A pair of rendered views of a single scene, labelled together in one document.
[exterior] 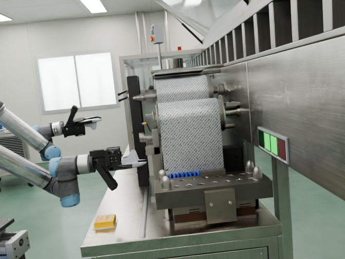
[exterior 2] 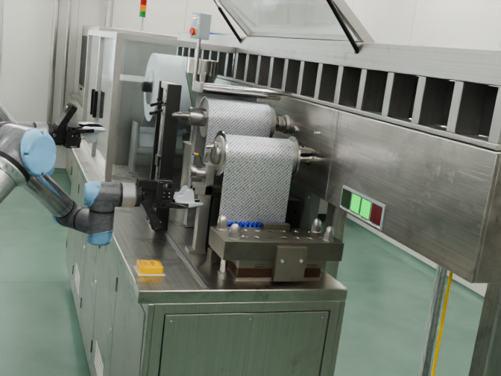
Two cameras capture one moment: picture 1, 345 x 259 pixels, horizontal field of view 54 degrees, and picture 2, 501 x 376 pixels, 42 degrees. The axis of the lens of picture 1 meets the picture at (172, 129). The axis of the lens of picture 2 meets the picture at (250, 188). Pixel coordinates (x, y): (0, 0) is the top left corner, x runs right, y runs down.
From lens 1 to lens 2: 0.95 m
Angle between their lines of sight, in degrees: 19
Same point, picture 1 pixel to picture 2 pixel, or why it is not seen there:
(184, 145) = (247, 190)
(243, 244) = (307, 306)
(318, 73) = (434, 161)
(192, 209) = (258, 264)
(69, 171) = (110, 201)
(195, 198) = (265, 252)
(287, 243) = not seen: hidden behind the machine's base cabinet
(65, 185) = (103, 218)
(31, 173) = (56, 196)
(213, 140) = (280, 189)
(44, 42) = not seen: outside the picture
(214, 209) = (284, 266)
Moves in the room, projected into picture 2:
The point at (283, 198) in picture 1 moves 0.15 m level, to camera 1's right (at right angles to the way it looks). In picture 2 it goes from (332, 266) to (367, 266)
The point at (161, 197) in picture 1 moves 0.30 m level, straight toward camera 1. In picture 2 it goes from (231, 247) to (268, 283)
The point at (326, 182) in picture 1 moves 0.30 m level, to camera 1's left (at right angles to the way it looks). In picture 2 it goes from (423, 249) to (312, 246)
